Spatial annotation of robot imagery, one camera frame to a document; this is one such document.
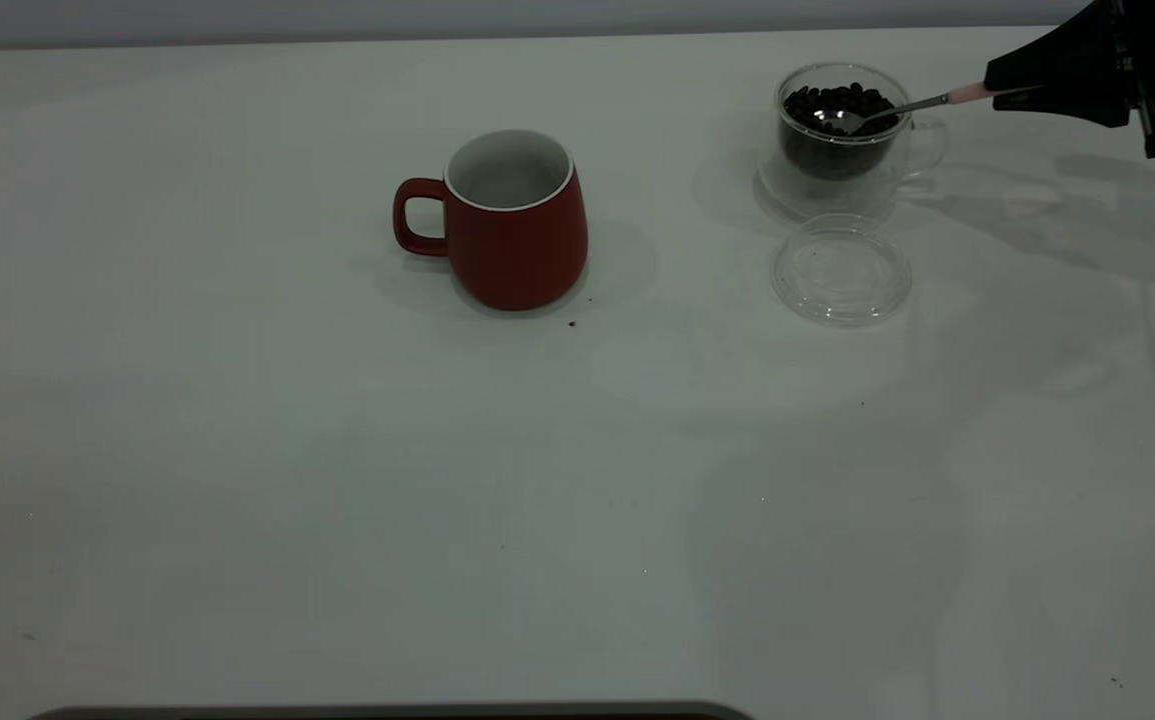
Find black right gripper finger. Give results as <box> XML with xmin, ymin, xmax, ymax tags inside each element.
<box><xmin>984</xmin><ymin>5</ymin><xmax>1128</xmax><ymax>91</ymax></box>
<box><xmin>995</xmin><ymin>88</ymin><xmax>1134</xmax><ymax>128</ymax></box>

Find steel spoon with pink handle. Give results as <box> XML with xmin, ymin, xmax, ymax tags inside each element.
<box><xmin>815</xmin><ymin>84</ymin><xmax>1038</xmax><ymax>137</ymax></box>

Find red ceramic mug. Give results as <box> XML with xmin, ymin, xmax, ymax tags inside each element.
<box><xmin>393</xmin><ymin>129</ymin><xmax>589</xmax><ymax>312</ymax></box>

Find dark coffee beans heap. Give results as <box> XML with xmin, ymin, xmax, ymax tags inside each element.
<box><xmin>779</xmin><ymin>83</ymin><xmax>900</xmax><ymax>181</ymax></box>

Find clear glass saucer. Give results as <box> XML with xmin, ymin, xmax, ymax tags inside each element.
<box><xmin>770</xmin><ymin>214</ymin><xmax>914</xmax><ymax>328</ymax></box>

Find clear glass cup with handle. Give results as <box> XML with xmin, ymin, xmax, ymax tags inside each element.
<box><xmin>755</xmin><ymin>62</ymin><xmax>948</xmax><ymax>223</ymax></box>

